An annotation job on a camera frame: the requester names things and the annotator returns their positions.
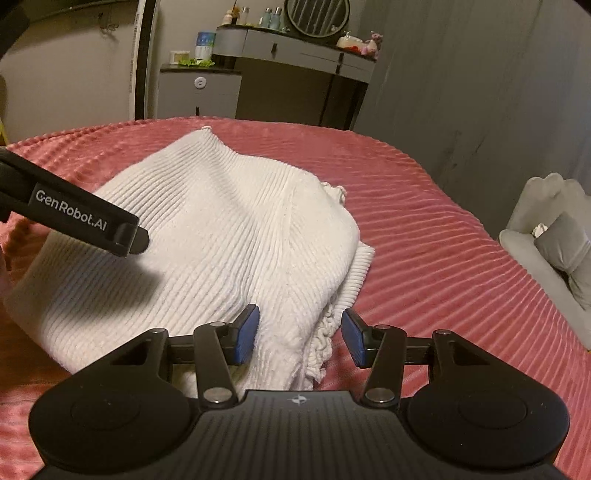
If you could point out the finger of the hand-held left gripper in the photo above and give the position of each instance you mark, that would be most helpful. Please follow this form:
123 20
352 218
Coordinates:
134 240

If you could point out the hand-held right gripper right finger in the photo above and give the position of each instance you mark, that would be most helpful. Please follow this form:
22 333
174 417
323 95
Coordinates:
353 339

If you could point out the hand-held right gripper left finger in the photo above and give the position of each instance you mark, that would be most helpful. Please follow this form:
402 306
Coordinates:
244 337

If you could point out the white ribbed knit sweater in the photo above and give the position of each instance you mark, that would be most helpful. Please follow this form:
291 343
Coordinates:
221 221

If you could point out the pink ribbed blanket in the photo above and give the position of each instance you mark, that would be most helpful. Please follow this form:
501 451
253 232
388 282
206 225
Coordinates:
438 277

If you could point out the grey bedside cabinet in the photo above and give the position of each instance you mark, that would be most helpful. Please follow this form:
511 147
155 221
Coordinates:
203 99

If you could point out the tall white floor mirror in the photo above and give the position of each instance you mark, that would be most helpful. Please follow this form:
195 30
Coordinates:
141 60

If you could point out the green leafy decoration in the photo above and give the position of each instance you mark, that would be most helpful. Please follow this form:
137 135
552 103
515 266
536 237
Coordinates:
196 62

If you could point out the small white box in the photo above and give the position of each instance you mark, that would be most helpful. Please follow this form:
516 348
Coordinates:
179 57

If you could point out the grey velvet sofa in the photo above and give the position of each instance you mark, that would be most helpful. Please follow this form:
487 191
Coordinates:
521 249

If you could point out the blue and white package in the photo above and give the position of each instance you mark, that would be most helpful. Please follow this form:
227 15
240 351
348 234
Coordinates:
206 45

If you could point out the small white cloth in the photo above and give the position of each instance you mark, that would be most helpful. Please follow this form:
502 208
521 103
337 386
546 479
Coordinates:
539 230

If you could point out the grey cushion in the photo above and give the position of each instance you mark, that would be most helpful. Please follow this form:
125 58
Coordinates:
565 249

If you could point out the grey dressing table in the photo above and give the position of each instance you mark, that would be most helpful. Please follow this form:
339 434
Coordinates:
295 69

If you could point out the small white bottle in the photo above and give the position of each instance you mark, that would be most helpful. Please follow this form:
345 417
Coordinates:
245 16

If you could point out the pale blue bottle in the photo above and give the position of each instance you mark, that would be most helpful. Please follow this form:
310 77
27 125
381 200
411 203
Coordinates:
268 18
278 17

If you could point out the grey curtain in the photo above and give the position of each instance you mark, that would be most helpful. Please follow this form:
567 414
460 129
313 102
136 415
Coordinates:
461 92

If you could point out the round black-framed mirror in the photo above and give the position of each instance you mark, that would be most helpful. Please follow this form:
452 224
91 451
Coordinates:
318 16

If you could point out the white bowl with red items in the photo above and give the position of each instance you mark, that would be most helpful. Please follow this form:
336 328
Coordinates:
348 44

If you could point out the pink plush toy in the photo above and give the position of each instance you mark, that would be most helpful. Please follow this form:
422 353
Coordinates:
373 45

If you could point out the wall coat hook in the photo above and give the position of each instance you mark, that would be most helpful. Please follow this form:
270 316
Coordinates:
108 30

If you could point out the dark wall television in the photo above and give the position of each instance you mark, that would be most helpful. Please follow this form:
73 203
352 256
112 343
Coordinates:
10 23

